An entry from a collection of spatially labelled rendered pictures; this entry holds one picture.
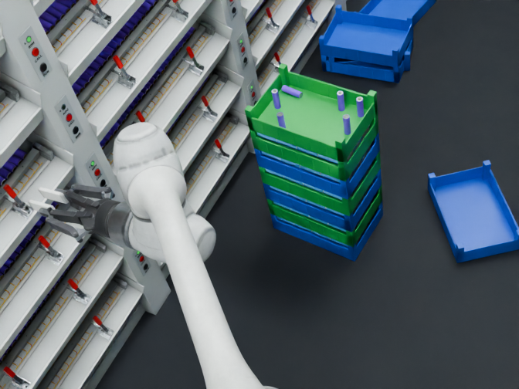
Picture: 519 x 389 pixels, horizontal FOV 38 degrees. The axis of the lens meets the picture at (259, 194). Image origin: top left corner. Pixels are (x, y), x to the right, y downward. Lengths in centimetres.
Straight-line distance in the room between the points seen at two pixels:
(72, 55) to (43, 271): 53
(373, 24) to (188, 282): 196
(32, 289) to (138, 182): 70
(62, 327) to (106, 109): 58
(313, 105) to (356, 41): 83
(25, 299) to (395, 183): 127
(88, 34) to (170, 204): 69
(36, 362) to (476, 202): 141
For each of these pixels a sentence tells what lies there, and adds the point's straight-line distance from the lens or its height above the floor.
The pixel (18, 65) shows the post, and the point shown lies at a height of 105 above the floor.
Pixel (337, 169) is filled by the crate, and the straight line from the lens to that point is 204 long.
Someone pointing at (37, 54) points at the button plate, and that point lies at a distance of 166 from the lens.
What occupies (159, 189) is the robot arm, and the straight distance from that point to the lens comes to 126.
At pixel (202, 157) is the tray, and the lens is 248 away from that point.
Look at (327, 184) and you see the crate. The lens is 212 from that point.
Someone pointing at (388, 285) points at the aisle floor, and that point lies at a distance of 234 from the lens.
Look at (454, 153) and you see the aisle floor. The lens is 265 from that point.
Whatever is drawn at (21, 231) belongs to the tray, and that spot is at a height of 73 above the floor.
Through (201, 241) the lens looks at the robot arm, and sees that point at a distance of 138.
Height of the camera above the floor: 201
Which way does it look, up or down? 51 degrees down
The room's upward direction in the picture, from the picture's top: 15 degrees counter-clockwise
